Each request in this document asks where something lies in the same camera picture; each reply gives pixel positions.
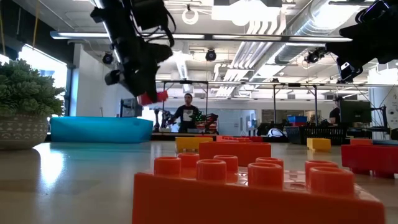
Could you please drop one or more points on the white ceiling conduit bundle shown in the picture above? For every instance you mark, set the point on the white ceiling conduit bundle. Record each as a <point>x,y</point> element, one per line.
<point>248,53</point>

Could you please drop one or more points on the yellow toy building block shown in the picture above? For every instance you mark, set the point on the yellow toy building block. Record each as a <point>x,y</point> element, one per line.
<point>318,145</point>

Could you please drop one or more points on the blue plastic bin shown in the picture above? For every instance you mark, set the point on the blue plastic bin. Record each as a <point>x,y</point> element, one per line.
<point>99,129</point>

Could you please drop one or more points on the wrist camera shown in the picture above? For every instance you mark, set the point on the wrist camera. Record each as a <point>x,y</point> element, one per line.
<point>112,77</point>
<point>349,70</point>

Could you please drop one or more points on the yellow-orange toy building block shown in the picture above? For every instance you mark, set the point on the yellow-orange toy building block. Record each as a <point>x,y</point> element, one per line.
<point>189,144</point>

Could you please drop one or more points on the orange toy building block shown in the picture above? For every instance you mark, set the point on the orange toy building block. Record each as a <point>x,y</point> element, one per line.
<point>230,139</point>
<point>233,152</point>
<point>217,202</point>
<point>360,142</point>

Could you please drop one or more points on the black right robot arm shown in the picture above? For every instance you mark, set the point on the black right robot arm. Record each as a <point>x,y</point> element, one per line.
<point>376,12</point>

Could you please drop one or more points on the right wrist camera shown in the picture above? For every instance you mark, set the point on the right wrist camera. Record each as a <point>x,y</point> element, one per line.
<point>349,70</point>

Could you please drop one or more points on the dark red toy building block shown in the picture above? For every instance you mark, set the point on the dark red toy building block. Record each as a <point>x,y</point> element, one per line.
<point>370,158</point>

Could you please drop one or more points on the green potted succulent plant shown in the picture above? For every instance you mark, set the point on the green potted succulent plant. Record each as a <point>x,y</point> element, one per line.
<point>25,90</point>

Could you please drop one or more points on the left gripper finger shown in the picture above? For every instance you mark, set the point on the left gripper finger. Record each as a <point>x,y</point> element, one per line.
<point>133,87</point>
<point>153,93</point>

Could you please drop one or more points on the black slatted crate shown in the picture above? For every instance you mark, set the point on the black slatted crate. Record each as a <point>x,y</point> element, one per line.
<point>323,135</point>

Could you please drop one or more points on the person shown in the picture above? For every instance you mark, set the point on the person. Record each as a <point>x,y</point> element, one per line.
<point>335,115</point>
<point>186,116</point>

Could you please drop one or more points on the silver ventilation duct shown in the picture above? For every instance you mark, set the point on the silver ventilation duct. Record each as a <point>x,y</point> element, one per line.
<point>298,40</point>

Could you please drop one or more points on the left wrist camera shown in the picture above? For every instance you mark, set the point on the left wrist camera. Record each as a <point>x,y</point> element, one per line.
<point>112,77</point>

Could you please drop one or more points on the long ceiling light bar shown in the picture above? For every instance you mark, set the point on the long ceiling light bar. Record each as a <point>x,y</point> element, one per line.
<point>77,35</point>

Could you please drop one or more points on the blue storage crate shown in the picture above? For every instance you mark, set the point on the blue storage crate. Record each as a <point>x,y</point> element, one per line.
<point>297,119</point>

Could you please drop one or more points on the white rounded device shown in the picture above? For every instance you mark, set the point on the white rounded device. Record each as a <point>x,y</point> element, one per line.
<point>275,133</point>

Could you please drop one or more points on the black overhead rig frame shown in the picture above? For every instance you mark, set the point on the black overhead rig frame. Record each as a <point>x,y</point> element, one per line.
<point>186,82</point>
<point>295,84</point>

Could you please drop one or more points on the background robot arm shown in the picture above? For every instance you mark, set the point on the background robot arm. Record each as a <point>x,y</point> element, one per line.
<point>211,121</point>
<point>164,119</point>

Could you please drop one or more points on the black ceiling spotlight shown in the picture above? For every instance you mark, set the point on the black ceiling spotlight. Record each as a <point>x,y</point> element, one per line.
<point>108,58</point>
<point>314,56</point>
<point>211,55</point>

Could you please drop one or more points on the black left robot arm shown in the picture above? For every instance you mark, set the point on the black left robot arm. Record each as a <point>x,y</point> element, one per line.
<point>124,15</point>

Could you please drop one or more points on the black computer monitor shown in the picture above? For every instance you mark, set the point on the black computer monitor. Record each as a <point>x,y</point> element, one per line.
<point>354,111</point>
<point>130,109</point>

